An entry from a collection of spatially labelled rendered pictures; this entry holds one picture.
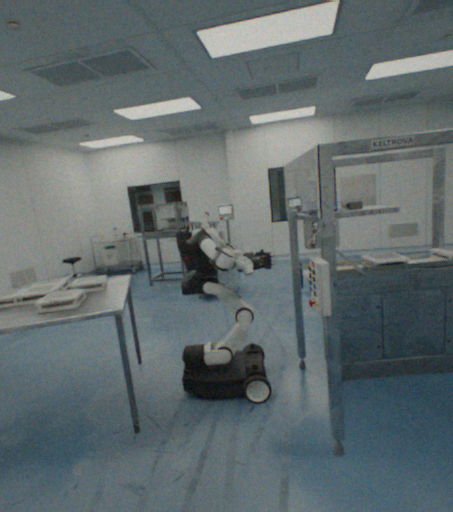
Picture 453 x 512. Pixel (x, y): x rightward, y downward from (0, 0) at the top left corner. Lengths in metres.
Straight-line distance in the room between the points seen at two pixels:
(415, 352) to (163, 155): 6.65
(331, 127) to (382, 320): 5.50
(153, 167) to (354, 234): 4.72
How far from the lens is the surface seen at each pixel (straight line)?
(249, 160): 7.67
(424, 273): 2.74
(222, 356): 2.65
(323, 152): 1.71
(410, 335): 2.90
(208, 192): 7.82
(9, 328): 2.32
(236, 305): 2.55
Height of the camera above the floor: 1.45
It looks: 11 degrees down
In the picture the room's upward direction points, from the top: 6 degrees counter-clockwise
